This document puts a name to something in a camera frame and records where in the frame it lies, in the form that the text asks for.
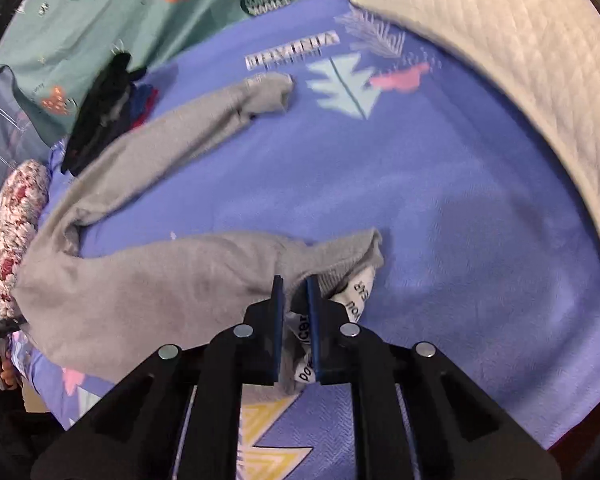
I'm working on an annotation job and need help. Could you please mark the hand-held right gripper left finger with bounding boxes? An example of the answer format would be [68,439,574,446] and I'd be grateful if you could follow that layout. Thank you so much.
[30,275,285,480]

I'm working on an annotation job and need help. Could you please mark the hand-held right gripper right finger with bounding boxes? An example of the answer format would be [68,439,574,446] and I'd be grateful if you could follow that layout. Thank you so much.
[307,275,562,480]

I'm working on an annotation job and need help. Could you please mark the grey pants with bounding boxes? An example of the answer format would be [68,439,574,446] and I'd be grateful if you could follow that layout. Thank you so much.
[15,72,385,396]

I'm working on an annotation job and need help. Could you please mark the red white floral pillow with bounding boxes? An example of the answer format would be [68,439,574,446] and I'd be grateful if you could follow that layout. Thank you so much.
[0,159,51,321]

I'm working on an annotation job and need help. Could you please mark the blue printed bedsheet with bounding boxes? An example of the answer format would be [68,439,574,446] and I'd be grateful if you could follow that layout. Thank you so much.
[10,0,600,480]

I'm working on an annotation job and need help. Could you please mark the pale blue striped pillow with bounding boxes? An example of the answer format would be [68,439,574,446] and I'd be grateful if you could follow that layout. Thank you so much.
[0,67,51,231]

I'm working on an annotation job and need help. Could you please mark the stack of dark clothes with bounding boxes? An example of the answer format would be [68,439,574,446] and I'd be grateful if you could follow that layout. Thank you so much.
[61,52,159,177]

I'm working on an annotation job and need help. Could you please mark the teal printed blanket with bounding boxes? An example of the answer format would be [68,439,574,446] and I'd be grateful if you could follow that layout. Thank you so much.
[0,0,396,146]

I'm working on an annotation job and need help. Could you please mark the white quilted pillow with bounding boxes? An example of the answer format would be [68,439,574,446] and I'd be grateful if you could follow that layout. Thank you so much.
[350,0,600,306]

